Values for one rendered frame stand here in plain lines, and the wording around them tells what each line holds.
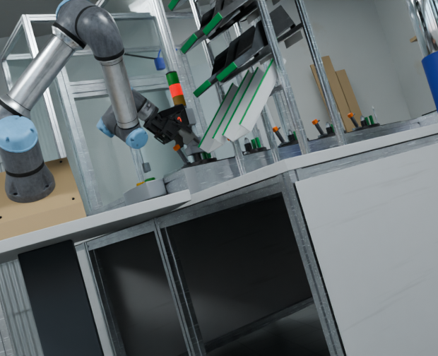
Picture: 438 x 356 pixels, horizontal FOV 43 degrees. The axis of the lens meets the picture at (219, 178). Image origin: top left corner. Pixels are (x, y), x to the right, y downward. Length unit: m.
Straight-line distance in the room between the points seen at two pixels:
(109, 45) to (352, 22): 5.00
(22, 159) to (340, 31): 5.09
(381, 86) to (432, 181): 4.71
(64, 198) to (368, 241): 0.91
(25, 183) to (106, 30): 0.52
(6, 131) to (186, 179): 0.59
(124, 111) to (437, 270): 1.08
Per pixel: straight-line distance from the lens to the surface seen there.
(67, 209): 1.73
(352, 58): 6.36
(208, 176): 1.91
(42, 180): 1.77
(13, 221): 1.74
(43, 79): 1.82
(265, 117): 2.08
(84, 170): 3.05
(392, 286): 1.55
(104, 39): 1.72
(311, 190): 1.39
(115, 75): 1.78
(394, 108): 6.44
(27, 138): 1.69
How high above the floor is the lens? 0.77
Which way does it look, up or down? 4 degrees up
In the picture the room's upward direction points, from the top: 16 degrees counter-clockwise
